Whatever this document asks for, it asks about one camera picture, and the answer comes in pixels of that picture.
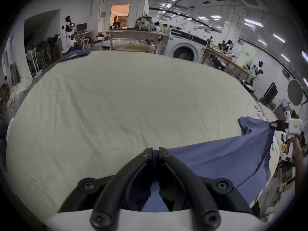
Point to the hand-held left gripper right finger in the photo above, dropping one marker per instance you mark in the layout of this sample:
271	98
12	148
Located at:
190	184

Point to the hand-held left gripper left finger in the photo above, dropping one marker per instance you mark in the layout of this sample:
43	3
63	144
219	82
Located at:
125	184

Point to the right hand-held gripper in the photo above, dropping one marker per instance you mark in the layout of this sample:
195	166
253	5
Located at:
294	126

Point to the blue shirt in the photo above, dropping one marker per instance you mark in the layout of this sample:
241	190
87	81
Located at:
216	162

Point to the person's right forearm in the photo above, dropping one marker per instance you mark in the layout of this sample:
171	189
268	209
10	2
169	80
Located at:
301	167

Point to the person's right hand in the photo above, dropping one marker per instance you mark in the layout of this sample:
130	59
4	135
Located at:
295	142

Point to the round grey reflector disc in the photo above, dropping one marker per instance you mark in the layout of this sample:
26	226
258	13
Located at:
295	92

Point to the small black and white robot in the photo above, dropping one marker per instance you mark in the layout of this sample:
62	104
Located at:
258	70

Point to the long wooden workbench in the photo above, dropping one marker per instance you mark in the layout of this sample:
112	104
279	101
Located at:
226	59

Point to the bed with beige sheet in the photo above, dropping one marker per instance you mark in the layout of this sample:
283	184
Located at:
125	100

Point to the white washing machine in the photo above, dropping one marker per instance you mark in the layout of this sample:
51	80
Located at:
185	46

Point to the round wooden table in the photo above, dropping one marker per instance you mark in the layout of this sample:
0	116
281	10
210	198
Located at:
133	48

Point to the dark blue cloth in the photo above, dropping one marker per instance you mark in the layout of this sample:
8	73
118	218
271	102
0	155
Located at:
72	54

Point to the white standing fan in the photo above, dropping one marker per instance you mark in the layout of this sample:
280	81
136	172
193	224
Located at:
32	60

